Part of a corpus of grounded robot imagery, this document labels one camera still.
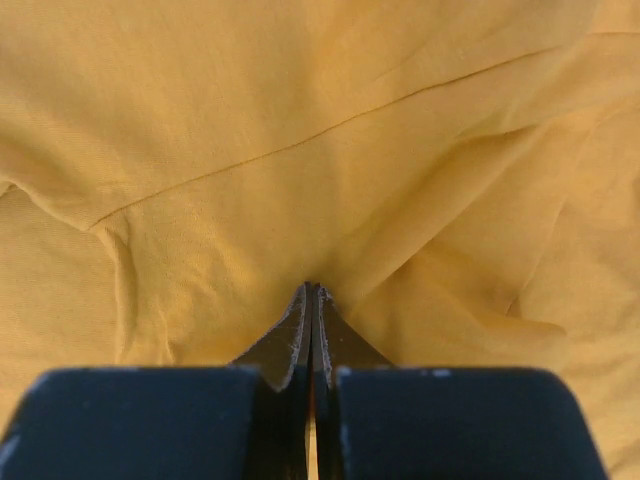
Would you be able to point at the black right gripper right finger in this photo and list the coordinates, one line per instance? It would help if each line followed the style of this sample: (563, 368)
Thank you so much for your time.
(335, 344)

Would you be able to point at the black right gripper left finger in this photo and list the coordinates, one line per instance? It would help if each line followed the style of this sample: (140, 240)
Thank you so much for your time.
(279, 436)

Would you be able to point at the yellow t shirt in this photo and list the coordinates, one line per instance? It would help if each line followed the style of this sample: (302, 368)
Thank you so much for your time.
(463, 177)

